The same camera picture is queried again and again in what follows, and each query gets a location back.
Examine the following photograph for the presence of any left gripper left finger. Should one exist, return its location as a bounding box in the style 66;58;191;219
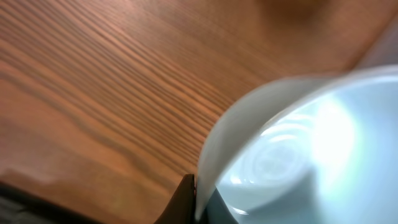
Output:
154;174;196;224

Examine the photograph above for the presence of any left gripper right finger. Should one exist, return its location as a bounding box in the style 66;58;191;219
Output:
198;189;238;224

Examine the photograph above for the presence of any mint green small bowl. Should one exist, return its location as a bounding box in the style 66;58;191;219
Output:
195;65;397;224

